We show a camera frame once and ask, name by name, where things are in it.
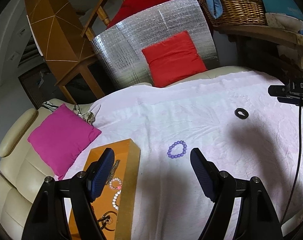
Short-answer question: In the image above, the metal wristwatch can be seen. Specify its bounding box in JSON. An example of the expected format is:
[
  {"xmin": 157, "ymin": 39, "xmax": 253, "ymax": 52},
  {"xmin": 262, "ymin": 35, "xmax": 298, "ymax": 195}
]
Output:
[{"xmin": 106, "ymin": 159, "xmax": 120, "ymax": 185}]

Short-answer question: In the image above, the orange jewelry box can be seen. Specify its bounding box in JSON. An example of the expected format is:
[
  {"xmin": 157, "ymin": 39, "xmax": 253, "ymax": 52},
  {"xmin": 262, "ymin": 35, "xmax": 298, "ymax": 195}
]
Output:
[{"xmin": 64, "ymin": 139, "xmax": 141, "ymax": 239}]

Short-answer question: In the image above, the magenta cushion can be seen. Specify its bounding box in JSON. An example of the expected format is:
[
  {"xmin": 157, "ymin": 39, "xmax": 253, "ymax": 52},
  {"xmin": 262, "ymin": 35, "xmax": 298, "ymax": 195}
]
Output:
[{"xmin": 27, "ymin": 104, "xmax": 102, "ymax": 180}]

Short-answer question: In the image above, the black hair scrunchie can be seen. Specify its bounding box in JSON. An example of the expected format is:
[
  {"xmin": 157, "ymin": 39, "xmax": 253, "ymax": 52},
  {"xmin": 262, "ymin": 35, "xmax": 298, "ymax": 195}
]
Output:
[{"xmin": 234, "ymin": 108, "xmax": 249, "ymax": 120}]

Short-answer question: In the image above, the white textured towel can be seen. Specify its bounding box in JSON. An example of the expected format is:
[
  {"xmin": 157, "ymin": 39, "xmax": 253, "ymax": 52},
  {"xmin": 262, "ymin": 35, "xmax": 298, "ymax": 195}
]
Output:
[{"xmin": 55, "ymin": 69, "xmax": 303, "ymax": 240}]

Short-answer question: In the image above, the wooden shelf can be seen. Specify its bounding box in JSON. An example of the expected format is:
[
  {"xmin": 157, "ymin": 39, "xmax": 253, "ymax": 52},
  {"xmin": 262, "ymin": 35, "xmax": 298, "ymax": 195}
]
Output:
[{"xmin": 215, "ymin": 25, "xmax": 303, "ymax": 50}]

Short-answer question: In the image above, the patterned crumpled cloth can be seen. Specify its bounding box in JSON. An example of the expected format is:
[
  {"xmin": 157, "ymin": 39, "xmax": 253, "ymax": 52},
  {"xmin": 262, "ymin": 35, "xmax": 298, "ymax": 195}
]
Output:
[{"xmin": 41, "ymin": 101, "xmax": 96, "ymax": 125}]

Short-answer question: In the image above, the cream leather sofa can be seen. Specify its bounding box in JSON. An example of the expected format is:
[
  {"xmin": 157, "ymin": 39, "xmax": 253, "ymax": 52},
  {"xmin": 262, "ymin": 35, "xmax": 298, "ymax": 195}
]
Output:
[{"xmin": 0, "ymin": 65, "xmax": 253, "ymax": 240}]

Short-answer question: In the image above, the teal box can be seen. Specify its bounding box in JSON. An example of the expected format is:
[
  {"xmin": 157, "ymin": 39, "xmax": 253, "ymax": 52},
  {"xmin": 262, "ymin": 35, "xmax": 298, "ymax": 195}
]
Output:
[{"xmin": 262, "ymin": 0, "xmax": 303, "ymax": 21}]

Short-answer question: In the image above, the wicker basket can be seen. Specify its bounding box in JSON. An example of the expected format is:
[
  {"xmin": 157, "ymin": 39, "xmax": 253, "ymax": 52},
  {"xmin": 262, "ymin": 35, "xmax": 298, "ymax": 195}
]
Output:
[{"xmin": 199, "ymin": 0, "xmax": 267, "ymax": 28}]

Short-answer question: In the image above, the red cushion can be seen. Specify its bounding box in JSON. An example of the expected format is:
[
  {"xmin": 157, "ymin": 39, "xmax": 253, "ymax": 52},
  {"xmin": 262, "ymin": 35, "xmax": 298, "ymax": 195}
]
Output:
[{"xmin": 142, "ymin": 30, "xmax": 207, "ymax": 88}]

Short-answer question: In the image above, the silver insulation foil sheet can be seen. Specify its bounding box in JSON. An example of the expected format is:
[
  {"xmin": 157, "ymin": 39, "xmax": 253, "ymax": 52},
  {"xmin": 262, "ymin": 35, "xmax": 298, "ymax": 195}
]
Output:
[{"xmin": 91, "ymin": 0, "xmax": 221, "ymax": 88}]

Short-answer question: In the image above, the brown wooden cabinet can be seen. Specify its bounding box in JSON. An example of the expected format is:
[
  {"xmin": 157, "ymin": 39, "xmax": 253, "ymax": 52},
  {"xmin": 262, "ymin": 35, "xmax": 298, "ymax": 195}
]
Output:
[{"xmin": 24, "ymin": 0, "xmax": 105, "ymax": 103}]

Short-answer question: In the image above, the pink bead bracelet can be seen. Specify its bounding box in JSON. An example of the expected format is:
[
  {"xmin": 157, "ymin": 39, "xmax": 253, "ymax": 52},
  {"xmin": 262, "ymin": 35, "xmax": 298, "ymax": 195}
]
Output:
[{"xmin": 108, "ymin": 177, "xmax": 124, "ymax": 190}]

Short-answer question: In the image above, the white pearl bracelet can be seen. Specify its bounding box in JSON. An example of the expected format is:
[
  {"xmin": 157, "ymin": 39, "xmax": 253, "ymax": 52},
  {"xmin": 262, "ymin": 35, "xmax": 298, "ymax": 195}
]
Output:
[{"xmin": 111, "ymin": 189, "xmax": 122, "ymax": 211}]

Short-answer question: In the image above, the purple bead bracelet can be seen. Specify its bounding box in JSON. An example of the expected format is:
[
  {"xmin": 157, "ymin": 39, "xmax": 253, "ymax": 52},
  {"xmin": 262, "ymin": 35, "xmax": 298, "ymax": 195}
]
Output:
[{"xmin": 167, "ymin": 140, "xmax": 188, "ymax": 159}]

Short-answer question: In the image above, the black ring keychain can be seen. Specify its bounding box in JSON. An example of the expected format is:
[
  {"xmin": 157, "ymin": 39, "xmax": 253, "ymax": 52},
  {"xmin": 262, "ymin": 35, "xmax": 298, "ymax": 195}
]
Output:
[{"xmin": 97, "ymin": 211, "xmax": 117, "ymax": 232}]

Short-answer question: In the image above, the black cable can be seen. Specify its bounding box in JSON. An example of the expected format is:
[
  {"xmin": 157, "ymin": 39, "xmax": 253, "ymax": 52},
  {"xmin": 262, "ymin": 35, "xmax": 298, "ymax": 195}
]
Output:
[{"xmin": 281, "ymin": 37, "xmax": 303, "ymax": 224}]

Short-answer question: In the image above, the wooden chair frame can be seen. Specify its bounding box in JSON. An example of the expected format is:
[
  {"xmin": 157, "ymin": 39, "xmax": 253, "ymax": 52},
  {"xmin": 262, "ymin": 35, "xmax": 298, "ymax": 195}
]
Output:
[{"xmin": 81, "ymin": 0, "xmax": 124, "ymax": 41}]

